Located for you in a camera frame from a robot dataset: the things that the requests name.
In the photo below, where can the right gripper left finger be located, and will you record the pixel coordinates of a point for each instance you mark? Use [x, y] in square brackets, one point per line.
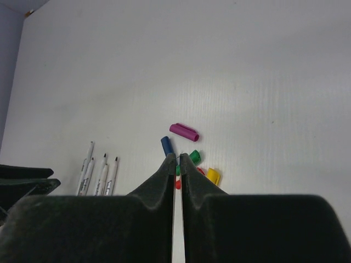
[137, 227]

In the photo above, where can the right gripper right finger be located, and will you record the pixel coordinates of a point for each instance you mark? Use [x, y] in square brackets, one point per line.
[219, 227]

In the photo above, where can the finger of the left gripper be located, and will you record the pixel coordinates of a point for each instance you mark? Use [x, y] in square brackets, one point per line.
[12, 190]
[13, 172]

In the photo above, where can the green pen cap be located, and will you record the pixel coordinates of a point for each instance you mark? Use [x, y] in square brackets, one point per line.
[195, 157]

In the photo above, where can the green whiteboard marker pen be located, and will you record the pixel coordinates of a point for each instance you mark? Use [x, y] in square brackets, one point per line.
[85, 166]

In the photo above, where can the red whiteboard marker pen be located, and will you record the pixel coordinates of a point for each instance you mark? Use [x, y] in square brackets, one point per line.
[112, 178]

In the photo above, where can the yellow pen cap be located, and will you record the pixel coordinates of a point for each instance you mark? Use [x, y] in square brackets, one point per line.
[213, 176]

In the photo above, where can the blue whiteboard marker pen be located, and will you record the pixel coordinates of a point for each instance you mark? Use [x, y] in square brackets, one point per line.
[97, 185]

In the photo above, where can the red pen cap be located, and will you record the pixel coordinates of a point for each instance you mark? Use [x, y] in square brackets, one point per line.
[178, 182]

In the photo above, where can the purple whiteboard marker pen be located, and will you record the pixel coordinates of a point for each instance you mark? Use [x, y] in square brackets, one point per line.
[87, 177]

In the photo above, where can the blue pen cap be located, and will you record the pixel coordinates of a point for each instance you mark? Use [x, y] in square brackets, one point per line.
[167, 145]

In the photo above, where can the purple pen cap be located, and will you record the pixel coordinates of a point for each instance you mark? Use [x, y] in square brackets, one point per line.
[185, 131]

